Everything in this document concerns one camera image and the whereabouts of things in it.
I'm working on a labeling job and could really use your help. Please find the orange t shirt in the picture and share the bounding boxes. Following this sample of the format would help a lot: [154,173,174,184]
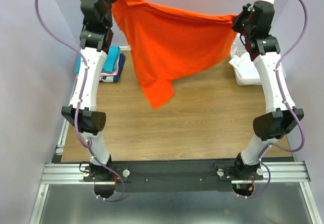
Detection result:
[112,0,236,109]

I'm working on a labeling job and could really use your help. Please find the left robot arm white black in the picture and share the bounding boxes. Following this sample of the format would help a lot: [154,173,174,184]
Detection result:
[61,0,117,181]

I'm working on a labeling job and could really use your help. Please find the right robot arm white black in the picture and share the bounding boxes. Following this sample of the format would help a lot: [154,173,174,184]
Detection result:
[232,1,304,180]

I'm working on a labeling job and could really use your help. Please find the white plastic laundry basket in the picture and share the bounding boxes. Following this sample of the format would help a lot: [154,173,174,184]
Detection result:
[231,36,287,86]

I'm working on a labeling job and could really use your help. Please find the white crumpled t shirt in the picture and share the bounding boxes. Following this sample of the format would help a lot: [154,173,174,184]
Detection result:
[228,47,263,86]

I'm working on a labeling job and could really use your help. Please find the teal folded t shirt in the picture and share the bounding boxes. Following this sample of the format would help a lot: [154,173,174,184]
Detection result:
[75,46,120,75]

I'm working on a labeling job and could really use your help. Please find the pink folded t shirt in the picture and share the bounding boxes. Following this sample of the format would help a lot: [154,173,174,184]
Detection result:
[100,57,119,77]

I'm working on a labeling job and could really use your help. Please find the navy blue folded t shirt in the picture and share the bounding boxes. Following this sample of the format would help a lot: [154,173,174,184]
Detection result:
[99,53,126,83]

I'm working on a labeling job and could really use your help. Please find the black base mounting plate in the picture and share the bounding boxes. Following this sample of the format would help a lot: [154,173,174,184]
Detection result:
[79,159,263,197]

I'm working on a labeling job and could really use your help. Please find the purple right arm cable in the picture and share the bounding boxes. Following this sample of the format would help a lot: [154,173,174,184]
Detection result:
[236,0,308,200]

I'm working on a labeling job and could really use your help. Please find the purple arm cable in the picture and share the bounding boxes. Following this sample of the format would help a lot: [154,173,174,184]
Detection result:
[34,0,126,202]
[236,0,308,200]

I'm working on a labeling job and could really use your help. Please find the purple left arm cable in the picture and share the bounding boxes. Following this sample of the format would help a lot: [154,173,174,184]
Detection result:
[34,0,126,202]

